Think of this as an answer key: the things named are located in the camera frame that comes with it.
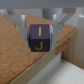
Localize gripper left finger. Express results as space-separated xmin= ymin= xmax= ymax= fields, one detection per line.
xmin=5 ymin=8 xmax=31 ymax=49

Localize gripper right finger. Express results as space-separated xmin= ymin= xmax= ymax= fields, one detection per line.
xmin=49 ymin=8 xmax=76 ymax=46

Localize purple block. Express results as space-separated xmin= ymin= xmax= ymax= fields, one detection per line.
xmin=27 ymin=23 xmax=55 ymax=54

